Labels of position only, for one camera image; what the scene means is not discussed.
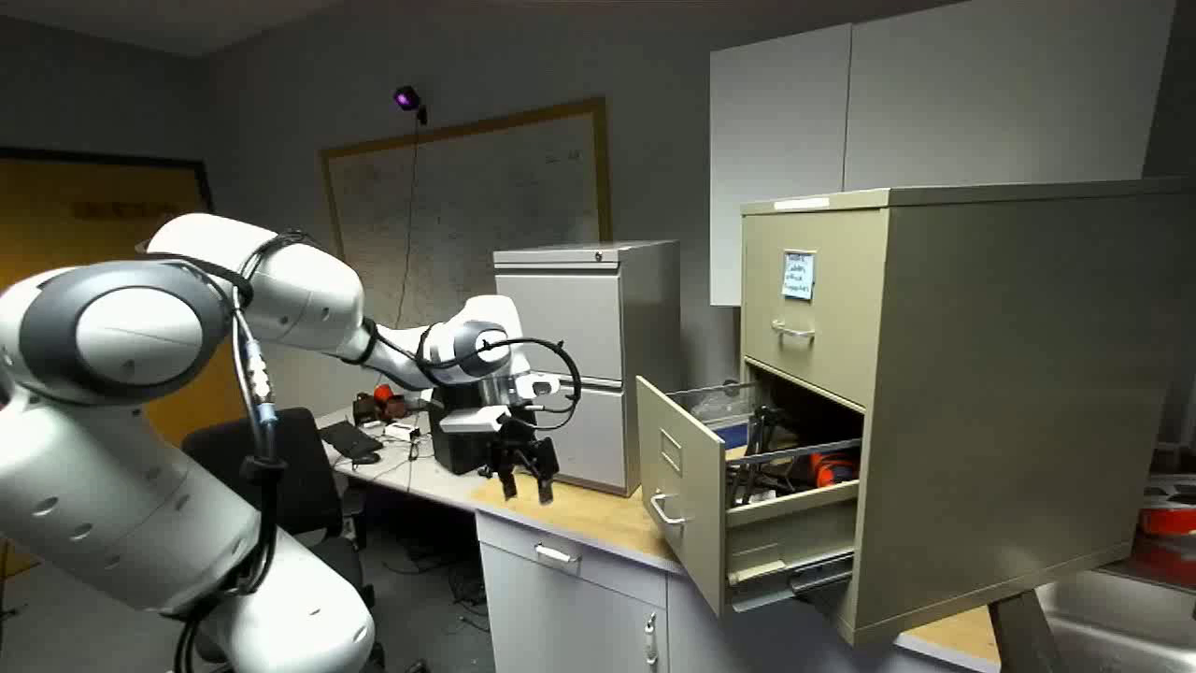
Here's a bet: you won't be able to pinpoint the white wall cupboard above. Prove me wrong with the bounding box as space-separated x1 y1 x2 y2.
707 0 1181 310

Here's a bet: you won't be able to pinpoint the red white container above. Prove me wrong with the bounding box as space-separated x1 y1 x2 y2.
1129 472 1196 591

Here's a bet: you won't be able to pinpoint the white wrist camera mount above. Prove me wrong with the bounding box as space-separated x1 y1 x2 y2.
436 400 515 439

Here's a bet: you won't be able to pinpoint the black tools in drawer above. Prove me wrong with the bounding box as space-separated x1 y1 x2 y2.
727 400 814 509

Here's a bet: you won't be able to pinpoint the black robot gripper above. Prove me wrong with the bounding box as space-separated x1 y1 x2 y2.
481 411 561 509

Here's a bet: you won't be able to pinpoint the black computer keyboard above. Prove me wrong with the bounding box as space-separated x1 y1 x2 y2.
319 417 390 462

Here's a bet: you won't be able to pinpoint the grey desk drawer unit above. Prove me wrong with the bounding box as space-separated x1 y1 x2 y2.
473 509 686 673

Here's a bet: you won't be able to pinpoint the black box on desk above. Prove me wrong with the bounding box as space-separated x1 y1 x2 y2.
431 385 500 478

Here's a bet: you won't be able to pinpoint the yellow wooden door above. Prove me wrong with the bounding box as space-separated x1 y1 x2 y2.
0 147 252 579

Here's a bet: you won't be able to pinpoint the orange tool in drawer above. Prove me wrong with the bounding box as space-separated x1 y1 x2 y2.
805 447 860 494

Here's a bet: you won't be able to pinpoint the grey slanted stand leg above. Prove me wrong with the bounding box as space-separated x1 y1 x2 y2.
987 585 1071 673

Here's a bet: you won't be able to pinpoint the black office chair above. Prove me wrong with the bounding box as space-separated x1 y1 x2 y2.
179 402 378 626

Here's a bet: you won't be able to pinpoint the red black desk object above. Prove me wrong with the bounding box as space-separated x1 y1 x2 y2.
348 381 414 426

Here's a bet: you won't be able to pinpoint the beige metal filing cabinet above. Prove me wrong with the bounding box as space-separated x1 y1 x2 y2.
732 175 1196 645

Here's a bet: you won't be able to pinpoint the beige cabinet drawer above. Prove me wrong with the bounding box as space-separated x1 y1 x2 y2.
739 203 892 411
632 368 866 619

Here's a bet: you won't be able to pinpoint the blue white drawer label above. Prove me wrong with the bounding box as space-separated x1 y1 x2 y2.
778 245 818 307

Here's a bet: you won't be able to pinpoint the black looped gripper cable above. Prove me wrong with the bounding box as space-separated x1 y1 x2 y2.
474 333 586 438

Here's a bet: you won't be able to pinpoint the wood framed whiteboard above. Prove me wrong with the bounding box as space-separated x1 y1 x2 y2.
319 92 618 327

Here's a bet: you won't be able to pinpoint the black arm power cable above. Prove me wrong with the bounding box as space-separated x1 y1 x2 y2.
170 281 289 673

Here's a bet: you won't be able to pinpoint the metal sink basin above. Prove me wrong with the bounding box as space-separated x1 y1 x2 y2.
1034 560 1196 673

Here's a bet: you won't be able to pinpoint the beige closed cabinet drawer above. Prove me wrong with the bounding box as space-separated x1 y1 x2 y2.
739 203 892 411

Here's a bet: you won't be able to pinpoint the camera with purple light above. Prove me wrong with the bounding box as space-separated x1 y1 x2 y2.
390 83 433 127

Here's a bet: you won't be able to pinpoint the grey metal filing cabinet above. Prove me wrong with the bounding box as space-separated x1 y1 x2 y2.
489 239 686 498

